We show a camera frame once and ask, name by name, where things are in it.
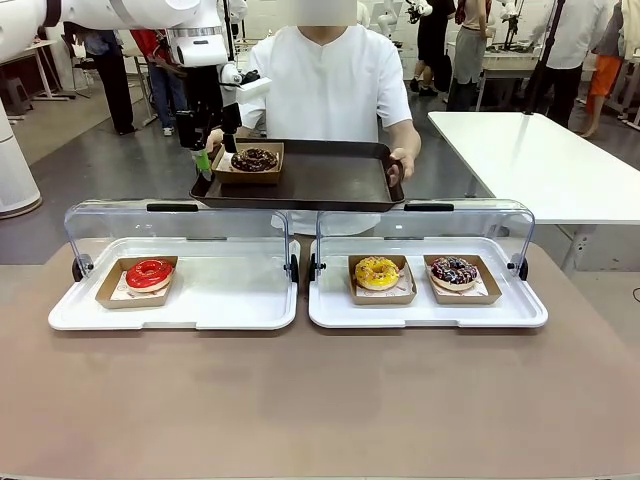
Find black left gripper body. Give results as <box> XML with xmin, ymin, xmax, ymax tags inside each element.
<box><xmin>192</xmin><ymin>66</ymin><xmax>226</xmax><ymax>133</ymax></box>

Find chocolate glazed donut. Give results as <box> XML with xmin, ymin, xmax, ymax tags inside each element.
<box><xmin>211</xmin><ymin>142</ymin><xmax>286</xmax><ymax>186</ymax></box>

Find brown serving tray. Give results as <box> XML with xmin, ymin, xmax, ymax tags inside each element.
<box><xmin>188</xmin><ymin>138</ymin><xmax>406</xmax><ymax>213</ymax></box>

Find sprinkled chocolate donut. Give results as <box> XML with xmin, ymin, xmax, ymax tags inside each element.
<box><xmin>423</xmin><ymin>254</ymin><xmax>503</xmax><ymax>306</ymax></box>

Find person's left forearm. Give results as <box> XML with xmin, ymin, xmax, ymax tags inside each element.
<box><xmin>383</xmin><ymin>118</ymin><xmax>422</xmax><ymax>157</ymax></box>

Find person in white shirt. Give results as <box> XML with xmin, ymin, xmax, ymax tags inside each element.
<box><xmin>239</xmin><ymin>24</ymin><xmax>414</xmax><ymax>236</ymax></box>

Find red glazed donut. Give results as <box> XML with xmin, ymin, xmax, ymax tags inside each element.
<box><xmin>125</xmin><ymin>258</ymin><xmax>175</xmax><ymax>293</ymax></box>
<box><xmin>94</xmin><ymin>255</ymin><xmax>180</xmax><ymax>310</ymax></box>

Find yellow sprinkled donut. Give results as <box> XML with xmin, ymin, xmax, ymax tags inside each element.
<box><xmin>354</xmin><ymin>255</ymin><xmax>401</xmax><ymax>292</ymax></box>

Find yellow glazed donut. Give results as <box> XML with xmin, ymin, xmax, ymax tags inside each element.
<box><xmin>348</xmin><ymin>254</ymin><xmax>418</xmax><ymax>307</ymax></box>

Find person's right hand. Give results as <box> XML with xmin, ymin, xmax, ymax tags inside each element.
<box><xmin>205</xmin><ymin>129</ymin><xmax>226</xmax><ymax>162</ymax></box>

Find person's left hand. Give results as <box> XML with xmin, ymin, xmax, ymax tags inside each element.
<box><xmin>390</xmin><ymin>147</ymin><xmax>417</xmax><ymax>183</ymax></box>

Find bystander in red top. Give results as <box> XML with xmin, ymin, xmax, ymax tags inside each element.
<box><xmin>130</xmin><ymin>28</ymin><xmax>190</xmax><ymax>138</ymax></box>

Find bystander in dark clothes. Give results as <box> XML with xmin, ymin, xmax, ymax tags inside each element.
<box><xmin>83</xmin><ymin>28</ymin><xmax>137</xmax><ymax>135</ymax></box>

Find clear display lid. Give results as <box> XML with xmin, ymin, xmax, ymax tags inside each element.
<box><xmin>63</xmin><ymin>198</ymin><xmax>301</xmax><ymax>284</ymax></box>
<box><xmin>309</xmin><ymin>198</ymin><xmax>536</xmax><ymax>281</ymax></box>

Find black background chair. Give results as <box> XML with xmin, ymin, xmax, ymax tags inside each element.
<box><xmin>59</xmin><ymin>33</ymin><xmax>95</xmax><ymax>99</ymax></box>

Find white display tray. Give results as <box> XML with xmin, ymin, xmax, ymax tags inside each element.
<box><xmin>308</xmin><ymin>237</ymin><xmax>550</xmax><ymax>330</ymax></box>
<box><xmin>48</xmin><ymin>237</ymin><xmax>300</xmax><ymax>331</ymax></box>

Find grey stool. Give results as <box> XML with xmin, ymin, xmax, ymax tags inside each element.
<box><xmin>0</xmin><ymin>78</ymin><xmax>34</xmax><ymax>114</ymax></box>

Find white background desk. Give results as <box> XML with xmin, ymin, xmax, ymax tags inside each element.
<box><xmin>0</xmin><ymin>38</ymin><xmax>71</xmax><ymax>102</ymax></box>

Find white cylindrical column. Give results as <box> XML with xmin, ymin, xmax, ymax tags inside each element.
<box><xmin>0</xmin><ymin>94</ymin><xmax>44</xmax><ymax>220</ymax></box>

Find bystander in black clothes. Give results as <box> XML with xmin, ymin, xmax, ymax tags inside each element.
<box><xmin>408</xmin><ymin>0</ymin><xmax>455</xmax><ymax>97</ymax></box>

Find bystander in grey skirt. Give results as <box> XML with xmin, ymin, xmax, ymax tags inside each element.
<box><xmin>446</xmin><ymin>0</ymin><xmax>496</xmax><ymax>113</ymax></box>

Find background workbench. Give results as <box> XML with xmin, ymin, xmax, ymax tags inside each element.
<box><xmin>482</xmin><ymin>42</ymin><xmax>547</xmax><ymax>109</ymax></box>

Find white side table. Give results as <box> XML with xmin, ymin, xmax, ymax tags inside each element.
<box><xmin>428</xmin><ymin>110</ymin><xmax>640</xmax><ymax>272</ymax></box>

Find black tripod pole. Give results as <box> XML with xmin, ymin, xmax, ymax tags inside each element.
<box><xmin>523</xmin><ymin>0</ymin><xmax>569</xmax><ymax>115</ymax></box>

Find bystander white shirt black trousers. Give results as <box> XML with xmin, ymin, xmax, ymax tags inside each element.
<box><xmin>530</xmin><ymin>0</ymin><xmax>617</xmax><ymax>129</ymax></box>

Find bystander in orange shorts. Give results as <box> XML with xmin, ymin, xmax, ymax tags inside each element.
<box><xmin>582</xmin><ymin>0</ymin><xmax>640</xmax><ymax>139</ymax></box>

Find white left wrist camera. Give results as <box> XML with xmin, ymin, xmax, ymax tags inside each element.
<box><xmin>219</xmin><ymin>62</ymin><xmax>274</xmax><ymax>107</ymax></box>

